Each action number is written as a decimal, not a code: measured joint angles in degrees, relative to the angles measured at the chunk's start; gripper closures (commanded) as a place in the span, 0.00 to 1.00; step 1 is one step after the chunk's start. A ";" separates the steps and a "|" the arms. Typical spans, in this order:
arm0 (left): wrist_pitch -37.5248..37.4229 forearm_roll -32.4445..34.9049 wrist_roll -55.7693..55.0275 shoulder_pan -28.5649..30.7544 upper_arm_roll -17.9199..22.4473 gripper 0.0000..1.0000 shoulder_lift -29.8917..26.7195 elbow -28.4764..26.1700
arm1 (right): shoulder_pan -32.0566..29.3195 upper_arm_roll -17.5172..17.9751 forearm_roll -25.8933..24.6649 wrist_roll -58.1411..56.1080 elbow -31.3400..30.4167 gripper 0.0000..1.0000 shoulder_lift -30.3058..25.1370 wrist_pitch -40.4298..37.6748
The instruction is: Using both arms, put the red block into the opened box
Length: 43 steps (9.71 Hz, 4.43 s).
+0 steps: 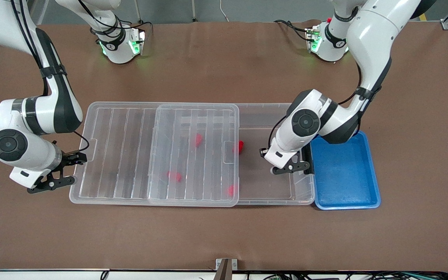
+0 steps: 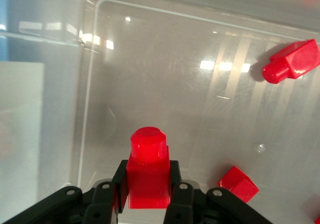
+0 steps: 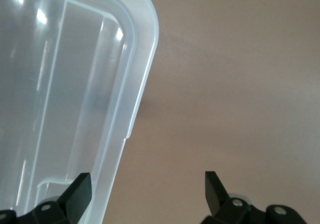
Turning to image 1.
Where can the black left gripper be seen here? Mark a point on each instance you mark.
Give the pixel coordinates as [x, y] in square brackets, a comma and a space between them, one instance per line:
[307, 158]

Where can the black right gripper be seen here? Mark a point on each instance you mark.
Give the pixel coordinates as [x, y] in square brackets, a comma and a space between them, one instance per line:
[71, 158]

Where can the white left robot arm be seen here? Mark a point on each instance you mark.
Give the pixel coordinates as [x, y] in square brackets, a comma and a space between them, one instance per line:
[371, 35]

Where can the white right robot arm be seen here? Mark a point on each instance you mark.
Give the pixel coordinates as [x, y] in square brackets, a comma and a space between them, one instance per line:
[33, 112]

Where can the clear plastic storage box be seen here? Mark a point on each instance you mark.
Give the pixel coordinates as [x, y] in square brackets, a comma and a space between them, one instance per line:
[263, 186]

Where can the red toy building block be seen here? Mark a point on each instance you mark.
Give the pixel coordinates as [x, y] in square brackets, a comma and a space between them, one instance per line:
[231, 189]
[198, 140]
[174, 176]
[240, 146]

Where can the clear ribbed plastic lid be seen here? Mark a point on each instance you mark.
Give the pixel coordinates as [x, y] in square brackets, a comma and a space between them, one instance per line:
[119, 155]

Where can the blue plastic tray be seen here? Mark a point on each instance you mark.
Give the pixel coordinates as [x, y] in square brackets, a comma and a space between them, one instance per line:
[344, 175]

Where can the brown table cover sheet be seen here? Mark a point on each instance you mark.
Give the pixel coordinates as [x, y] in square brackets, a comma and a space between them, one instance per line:
[224, 241]

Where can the grey metal stand leg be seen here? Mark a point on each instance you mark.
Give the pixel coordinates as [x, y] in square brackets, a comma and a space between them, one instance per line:
[138, 11]
[194, 11]

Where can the metal table edge bracket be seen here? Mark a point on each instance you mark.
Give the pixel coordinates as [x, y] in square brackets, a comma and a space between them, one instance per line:
[224, 268]

